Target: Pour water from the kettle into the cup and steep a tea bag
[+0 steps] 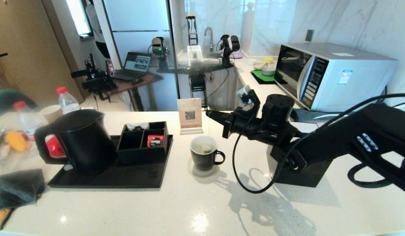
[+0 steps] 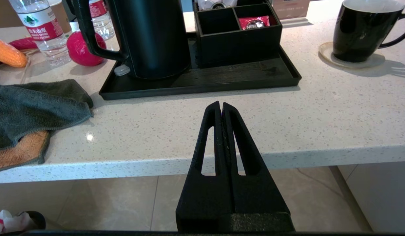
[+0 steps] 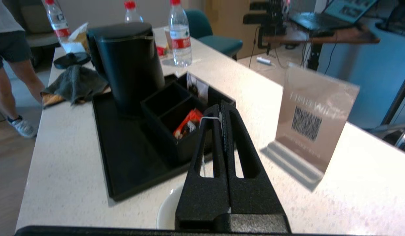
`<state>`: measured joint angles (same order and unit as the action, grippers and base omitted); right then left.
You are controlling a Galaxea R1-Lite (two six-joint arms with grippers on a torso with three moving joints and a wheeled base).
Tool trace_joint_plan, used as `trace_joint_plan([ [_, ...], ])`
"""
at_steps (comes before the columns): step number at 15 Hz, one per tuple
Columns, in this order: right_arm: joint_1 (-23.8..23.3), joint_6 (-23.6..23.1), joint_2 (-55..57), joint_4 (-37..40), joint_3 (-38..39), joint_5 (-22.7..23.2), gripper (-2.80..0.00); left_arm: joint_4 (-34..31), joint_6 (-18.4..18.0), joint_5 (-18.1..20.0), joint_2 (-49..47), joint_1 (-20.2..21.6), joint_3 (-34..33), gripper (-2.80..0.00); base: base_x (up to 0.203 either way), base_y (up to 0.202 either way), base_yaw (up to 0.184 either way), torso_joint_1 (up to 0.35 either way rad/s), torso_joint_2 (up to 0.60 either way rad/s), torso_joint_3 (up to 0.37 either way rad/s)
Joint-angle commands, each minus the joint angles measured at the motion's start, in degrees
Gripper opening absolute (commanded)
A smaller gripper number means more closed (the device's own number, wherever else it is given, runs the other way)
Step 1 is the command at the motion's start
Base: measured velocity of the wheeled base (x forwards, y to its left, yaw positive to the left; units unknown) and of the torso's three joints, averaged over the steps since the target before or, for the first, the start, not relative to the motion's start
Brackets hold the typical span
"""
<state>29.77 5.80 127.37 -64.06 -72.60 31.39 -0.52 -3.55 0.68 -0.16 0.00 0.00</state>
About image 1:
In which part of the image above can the open laptop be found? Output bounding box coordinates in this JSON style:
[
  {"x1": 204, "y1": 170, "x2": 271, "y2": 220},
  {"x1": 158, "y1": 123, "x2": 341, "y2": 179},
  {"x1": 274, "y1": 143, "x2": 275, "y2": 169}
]
[{"x1": 112, "y1": 52, "x2": 152, "y2": 82}]

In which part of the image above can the white cable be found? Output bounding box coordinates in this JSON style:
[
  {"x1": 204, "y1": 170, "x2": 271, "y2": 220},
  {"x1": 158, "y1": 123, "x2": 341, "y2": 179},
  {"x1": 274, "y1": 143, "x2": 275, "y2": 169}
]
[{"x1": 316, "y1": 113, "x2": 349, "y2": 120}]

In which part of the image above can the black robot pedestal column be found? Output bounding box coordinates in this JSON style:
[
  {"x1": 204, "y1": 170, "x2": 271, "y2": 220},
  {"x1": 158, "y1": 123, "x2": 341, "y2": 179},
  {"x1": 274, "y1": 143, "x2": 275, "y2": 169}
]
[{"x1": 189, "y1": 74, "x2": 209, "y2": 111}]

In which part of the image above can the white wire basket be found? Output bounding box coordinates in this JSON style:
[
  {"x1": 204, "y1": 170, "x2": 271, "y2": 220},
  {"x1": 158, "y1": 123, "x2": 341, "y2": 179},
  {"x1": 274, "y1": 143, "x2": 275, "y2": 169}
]
[{"x1": 187, "y1": 46, "x2": 203, "y2": 68}]

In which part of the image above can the black upright gripper frame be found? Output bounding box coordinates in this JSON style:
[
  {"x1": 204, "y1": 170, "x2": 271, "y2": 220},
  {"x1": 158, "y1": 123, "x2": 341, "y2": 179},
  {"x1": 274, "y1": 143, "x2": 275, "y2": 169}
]
[{"x1": 185, "y1": 14, "x2": 199, "y2": 46}]

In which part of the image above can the teal chair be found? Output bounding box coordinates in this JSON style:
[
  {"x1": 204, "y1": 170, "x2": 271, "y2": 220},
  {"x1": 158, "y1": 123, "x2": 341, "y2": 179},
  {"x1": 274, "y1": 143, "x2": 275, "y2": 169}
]
[{"x1": 0, "y1": 89, "x2": 37, "y2": 115}]

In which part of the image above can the round white coaster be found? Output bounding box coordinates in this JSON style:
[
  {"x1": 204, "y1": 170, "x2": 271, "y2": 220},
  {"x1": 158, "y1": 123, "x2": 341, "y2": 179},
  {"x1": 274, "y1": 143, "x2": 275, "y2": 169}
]
[{"x1": 187, "y1": 157, "x2": 220, "y2": 178}]

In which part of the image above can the black power cable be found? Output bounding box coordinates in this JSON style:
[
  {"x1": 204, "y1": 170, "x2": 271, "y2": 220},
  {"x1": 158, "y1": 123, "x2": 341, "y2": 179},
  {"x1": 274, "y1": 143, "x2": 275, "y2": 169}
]
[{"x1": 375, "y1": 85, "x2": 388, "y2": 105}]

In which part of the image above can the grey tea bag sachet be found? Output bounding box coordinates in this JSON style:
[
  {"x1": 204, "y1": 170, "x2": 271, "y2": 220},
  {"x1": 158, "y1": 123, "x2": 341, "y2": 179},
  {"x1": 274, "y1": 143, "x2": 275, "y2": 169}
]
[{"x1": 198, "y1": 113, "x2": 213, "y2": 154}]

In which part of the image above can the black tripod stand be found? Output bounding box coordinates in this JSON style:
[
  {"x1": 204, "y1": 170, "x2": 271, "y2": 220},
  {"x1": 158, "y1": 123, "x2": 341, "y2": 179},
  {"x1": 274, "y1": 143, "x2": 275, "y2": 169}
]
[{"x1": 71, "y1": 54, "x2": 118, "y2": 100}]

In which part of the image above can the black compartment organizer box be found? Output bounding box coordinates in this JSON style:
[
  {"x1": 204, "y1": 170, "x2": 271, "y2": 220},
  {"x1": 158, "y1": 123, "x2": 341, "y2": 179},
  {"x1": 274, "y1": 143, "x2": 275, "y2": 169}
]
[{"x1": 117, "y1": 121, "x2": 170, "y2": 164}]

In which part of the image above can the bright window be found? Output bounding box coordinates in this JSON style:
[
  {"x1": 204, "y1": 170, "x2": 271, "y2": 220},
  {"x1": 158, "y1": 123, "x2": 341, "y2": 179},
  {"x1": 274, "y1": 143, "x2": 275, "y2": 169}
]
[{"x1": 66, "y1": 0, "x2": 94, "y2": 37}]

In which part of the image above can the brown woven mat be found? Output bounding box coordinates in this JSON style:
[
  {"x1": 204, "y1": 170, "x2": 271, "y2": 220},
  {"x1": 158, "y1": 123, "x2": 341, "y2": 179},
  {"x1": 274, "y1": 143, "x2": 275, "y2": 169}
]
[{"x1": 0, "y1": 208, "x2": 13, "y2": 230}]

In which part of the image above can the brown wooden door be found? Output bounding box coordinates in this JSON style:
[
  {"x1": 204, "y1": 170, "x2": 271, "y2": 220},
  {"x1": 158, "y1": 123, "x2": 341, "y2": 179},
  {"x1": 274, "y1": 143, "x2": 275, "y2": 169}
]
[{"x1": 0, "y1": 0, "x2": 85, "y2": 105}]

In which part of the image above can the black electric kettle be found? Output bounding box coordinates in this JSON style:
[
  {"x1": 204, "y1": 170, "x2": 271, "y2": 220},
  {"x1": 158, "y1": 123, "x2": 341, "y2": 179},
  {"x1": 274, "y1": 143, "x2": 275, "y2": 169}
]
[{"x1": 34, "y1": 109, "x2": 117, "y2": 174}]

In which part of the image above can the beige QR code sign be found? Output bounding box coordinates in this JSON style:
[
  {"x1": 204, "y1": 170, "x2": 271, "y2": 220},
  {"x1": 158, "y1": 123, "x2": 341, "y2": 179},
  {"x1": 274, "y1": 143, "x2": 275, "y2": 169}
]
[{"x1": 177, "y1": 98, "x2": 203, "y2": 135}]

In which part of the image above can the orange toy fruit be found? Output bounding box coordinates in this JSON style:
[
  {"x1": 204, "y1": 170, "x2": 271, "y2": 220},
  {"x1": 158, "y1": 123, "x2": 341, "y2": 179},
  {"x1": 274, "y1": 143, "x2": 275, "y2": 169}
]
[{"x1": 5, "y1": 131, "x2": 29, "y2": 152}]

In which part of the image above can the dark green cloth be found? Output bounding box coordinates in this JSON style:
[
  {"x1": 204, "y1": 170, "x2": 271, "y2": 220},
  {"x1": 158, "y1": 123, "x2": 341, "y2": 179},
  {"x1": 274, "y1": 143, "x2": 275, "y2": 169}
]
[{"x1": 0, "y1": 169, "x2": 46, "y2": 213}]

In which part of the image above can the brown wooden side table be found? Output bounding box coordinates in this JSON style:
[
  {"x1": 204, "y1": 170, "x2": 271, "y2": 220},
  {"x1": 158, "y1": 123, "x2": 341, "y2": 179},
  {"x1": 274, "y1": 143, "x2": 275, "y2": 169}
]
[{"x1": 104, "y1": 73, "x2": 164, "y2": 112}]

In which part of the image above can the grey camera head green light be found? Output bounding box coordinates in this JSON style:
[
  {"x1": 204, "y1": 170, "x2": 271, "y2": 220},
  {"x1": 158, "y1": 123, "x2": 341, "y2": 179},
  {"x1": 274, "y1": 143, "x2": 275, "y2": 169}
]
[{"x1": 151, "y1": 37, "x2": 168, "y2": 71}]

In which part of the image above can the black mug white inside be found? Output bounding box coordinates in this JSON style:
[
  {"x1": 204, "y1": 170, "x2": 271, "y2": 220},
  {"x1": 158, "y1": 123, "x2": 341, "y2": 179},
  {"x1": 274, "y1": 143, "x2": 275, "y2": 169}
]
[{"x1": 190, "y1": 135, "x2": 225, "y2": 171}]

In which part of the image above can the red Nescafe sachet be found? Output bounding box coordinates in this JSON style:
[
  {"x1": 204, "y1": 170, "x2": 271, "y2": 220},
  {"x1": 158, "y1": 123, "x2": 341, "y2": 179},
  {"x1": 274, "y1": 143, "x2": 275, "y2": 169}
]
[{"x1": 147, "y1": 135, "x2": 164, "y2": 148}]

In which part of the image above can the clear water bottle red cap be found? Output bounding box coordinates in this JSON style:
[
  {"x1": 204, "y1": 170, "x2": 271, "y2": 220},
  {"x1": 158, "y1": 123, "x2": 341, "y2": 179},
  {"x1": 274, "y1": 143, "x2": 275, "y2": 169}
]
[
  {"x1": 56, "y1": 87, "x2": 80, "y2": 113},
  {"x1": 13, "y1": 101, "x2": 43, "y2": 132}
]

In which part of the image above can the black tissue box white lid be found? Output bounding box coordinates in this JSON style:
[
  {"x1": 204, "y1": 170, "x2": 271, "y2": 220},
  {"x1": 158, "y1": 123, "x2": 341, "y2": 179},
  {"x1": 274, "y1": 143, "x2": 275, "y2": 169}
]
[{"x1": 266, "y1": 144, "x2": 334, "y2": 188}]

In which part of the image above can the right wrist camera silver box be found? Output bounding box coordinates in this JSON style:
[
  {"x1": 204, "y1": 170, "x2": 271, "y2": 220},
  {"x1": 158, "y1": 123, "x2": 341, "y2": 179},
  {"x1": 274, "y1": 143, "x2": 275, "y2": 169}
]
[{"x1": 236, "y1": 85, "x2": 260, "y2": 112}]

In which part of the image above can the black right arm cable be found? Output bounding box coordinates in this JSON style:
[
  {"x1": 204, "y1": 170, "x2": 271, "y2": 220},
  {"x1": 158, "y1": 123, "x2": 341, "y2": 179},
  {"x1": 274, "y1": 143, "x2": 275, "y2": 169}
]
[{"x1": 232, "y1": 93, "x2": 405, "y2": 194}]

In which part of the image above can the silver microwave oven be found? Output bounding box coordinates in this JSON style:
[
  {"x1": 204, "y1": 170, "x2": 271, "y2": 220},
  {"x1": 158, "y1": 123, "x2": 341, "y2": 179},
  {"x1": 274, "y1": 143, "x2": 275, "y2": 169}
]
[{"x1": 275, "y1": 43, "x2": 397, "y2": 113}]

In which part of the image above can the brown paper cup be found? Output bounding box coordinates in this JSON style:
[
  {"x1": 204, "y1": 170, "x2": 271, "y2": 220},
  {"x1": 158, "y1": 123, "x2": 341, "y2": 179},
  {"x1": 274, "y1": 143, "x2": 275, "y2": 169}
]
[{"x1": 40, "y1": 105, "x2": 64, "y2": 123}]

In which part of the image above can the green mat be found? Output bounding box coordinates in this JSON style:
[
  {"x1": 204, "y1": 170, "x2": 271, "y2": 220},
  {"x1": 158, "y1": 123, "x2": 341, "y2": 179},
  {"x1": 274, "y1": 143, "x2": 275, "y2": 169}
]
[{"x1": 250, "y1": 69, "x2": 285, "y2": 86}]

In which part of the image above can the chrome sink faucet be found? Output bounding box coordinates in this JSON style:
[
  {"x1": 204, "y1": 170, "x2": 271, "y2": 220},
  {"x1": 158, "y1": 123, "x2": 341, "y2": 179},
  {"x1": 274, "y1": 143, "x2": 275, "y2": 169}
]
[{"x1": 204, "y1": 27, "x2": 213, "y2": 53}]

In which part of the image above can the silver refrigerator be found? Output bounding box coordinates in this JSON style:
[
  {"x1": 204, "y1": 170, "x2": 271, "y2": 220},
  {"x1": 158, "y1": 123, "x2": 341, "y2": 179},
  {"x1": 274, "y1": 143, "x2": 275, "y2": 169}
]
[{"x1": 103, "y1": 0, "x2": 178, "y2": 112}]

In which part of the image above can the black serving tray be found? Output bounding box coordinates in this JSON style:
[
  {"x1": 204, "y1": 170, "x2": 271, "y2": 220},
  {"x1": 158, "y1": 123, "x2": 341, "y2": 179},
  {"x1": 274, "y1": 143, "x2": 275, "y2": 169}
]
[{"x1": 48, "y1": 134, "x2": 173, "y2": 189}]

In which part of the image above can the thick black braided cable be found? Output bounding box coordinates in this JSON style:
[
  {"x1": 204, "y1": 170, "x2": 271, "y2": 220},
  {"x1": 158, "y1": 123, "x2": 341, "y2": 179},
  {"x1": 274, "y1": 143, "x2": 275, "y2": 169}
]
[{"x1": 348, "y1": 163, "x2": 392, "y2": 189}]

